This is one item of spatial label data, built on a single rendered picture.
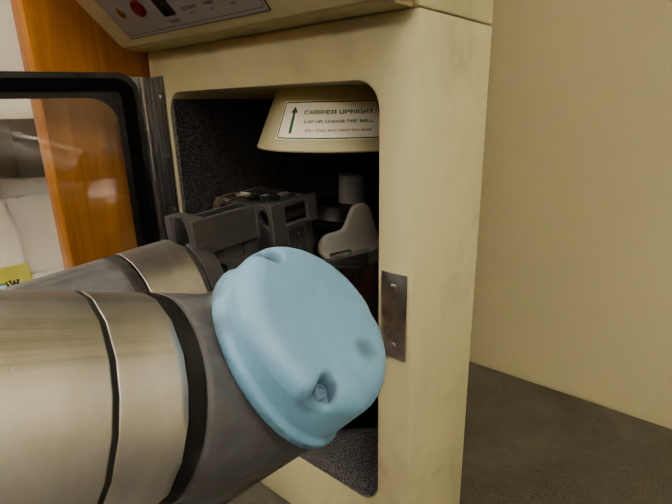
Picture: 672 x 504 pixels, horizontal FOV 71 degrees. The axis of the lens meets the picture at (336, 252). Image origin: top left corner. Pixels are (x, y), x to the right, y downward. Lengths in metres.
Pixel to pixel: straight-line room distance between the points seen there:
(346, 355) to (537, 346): 0.66
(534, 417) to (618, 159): 0.36
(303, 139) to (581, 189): 0.44
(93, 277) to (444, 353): 0.28
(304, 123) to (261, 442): 0.29
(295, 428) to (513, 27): 0.67
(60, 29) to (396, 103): 0.37
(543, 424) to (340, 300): 0.56
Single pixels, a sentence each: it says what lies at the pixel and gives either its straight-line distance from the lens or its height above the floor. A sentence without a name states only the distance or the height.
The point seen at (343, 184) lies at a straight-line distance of 0.49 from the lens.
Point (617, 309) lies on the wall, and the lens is 0.77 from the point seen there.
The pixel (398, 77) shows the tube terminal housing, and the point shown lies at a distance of 0.33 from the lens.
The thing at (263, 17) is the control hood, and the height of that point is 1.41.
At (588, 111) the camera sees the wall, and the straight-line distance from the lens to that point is 0.73.
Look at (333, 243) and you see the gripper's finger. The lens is 0.42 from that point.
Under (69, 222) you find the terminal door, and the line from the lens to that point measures 0.55.
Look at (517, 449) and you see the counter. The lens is 0.68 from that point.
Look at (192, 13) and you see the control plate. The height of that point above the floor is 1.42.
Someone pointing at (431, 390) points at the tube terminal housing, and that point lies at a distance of 0.42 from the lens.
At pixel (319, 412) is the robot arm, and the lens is 0.16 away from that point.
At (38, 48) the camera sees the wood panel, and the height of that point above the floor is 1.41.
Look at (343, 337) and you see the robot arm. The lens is 0.18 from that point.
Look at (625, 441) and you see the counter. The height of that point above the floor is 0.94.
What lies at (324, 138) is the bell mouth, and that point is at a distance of 0.40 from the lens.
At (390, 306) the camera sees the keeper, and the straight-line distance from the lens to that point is 0.36.
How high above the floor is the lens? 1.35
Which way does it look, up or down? 17 degrees down
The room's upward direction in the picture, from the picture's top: 1 degrees counter-clockwise
